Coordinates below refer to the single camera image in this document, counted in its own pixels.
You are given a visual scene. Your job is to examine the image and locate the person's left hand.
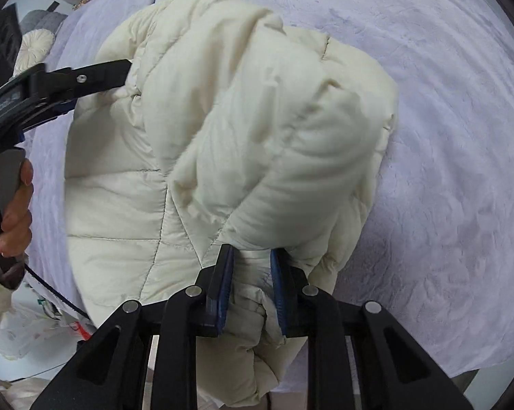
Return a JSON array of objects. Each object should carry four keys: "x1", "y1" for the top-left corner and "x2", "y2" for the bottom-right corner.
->
[{"x1": 0, "y1": 158, "x2": 35, "y2": 258}]

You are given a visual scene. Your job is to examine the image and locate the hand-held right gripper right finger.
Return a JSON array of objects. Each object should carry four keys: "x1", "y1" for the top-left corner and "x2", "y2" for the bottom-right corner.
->
[{"x1": 269, "y1": 248, "x2": 475, "y2": 410}]

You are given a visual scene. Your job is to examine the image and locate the cream puffer jacket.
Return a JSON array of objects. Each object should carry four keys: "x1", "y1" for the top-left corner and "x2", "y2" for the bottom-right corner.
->
[{"x1": 64, "y1": 0, "x2": 400, "y2": 408}]

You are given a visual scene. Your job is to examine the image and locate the purple fleece blanket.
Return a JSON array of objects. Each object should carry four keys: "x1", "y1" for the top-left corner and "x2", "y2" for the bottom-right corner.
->
[{"x1": 24, "y1": 0, "x2": 514, "y2": 394}]

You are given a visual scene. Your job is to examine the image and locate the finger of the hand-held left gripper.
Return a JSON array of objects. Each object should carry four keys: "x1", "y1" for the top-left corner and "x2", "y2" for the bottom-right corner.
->
[
  {"x1": 26, "y1": 59, "x2": 133, "y2": 98},
  {"x1": 22, "y1": 99, "x2": 77, "y2": 132}
]

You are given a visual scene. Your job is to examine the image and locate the round cream pleated cushion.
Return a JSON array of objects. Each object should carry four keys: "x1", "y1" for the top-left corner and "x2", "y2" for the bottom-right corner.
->
[{"x1": 14, "y1": 30, "x2": 55, "y2": 80}]

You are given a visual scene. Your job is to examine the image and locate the black cable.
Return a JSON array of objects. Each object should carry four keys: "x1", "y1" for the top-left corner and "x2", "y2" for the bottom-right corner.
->
[{"x1": 23, "y1": 262, "x2": 92, "y2": 322}]

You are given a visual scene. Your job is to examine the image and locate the white patterned cloth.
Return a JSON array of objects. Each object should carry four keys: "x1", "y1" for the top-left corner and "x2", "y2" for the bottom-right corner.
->
[{"x1": 0, "y1": 286, "x2": 91, "y2": 361}]

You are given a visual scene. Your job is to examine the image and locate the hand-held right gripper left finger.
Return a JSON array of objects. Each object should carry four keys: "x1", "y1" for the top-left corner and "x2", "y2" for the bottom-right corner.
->
[{"x1": 28, "y1": 243, "x2": 236, "y2": 410}]

